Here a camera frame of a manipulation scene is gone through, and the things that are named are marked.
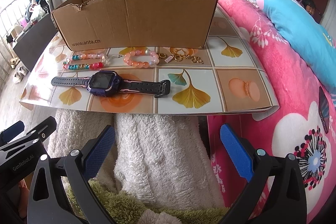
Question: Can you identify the person in background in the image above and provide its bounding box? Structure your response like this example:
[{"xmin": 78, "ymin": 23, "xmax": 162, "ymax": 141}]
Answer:
[{"xmin": 299, "ymin": 0, "xmax": 315, "ymax": 16}]

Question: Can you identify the green shaggy cloth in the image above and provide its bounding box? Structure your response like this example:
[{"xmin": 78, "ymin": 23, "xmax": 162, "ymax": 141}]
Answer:
[{"xmin": 65, "ymin": 178, "xmax": 229, "ymax": 224}]

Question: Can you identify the white fluffy towel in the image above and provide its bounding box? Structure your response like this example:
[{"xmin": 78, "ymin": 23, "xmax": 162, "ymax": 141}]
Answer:
[{"xmin": 47, "ymin": 110, "xmax": 225, "ymax": 210}]

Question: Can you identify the orange pink bead bracelet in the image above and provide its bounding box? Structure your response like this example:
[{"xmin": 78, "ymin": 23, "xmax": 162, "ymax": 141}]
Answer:
[{"xmin": 123, "ymin": 49, "xmax": 160, "ymax": 69}]

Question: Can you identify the dark side table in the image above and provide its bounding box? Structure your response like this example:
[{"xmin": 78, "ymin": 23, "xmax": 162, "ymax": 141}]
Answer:
[{"xmin": 13, "ymin": 14, "xmax": 57, "ymax": 72}]

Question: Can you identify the blue pillow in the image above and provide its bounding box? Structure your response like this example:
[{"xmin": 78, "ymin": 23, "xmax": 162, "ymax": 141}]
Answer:
[{"xmin": 256, "ymin": 0, "xmax": 335, "ymax": 94}]

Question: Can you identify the purple black smart watch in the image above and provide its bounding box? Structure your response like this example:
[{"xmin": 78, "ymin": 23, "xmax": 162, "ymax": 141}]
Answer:
[{"xmin": 51, "ymin": 71, "xmax": 171, "ymax": 98}]

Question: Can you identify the pink floral blanket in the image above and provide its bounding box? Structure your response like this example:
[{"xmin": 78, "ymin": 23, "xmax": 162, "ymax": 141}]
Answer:
[{"xmin": 208, "ymin": 0, "xmax": 335, "ymax": 223}]

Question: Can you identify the brown cardboard box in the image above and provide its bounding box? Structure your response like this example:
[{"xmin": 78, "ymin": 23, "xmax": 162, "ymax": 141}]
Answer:
[{"xmin": 52, "ymin": 0, "xmax": 218, "ymax": 51}]

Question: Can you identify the gold chain bracelet with charms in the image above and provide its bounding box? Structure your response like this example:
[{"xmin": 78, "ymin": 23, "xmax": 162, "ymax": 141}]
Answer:
[{"xmin": 164, "ymin": 53, "xmax": 205, "ymax": 65}]

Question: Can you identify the patterned tile table mat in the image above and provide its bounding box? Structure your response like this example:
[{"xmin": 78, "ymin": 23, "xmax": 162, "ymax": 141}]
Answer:
[{"xmin": 20, "ymin": 8, "xmax": 279, "ymax": 119}]

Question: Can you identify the multicolour bead bracelet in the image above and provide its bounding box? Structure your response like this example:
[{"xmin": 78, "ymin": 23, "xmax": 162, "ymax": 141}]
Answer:
[{"xmin": 62, "ymin": 52, "xmax": 109, "ymax": 71}]

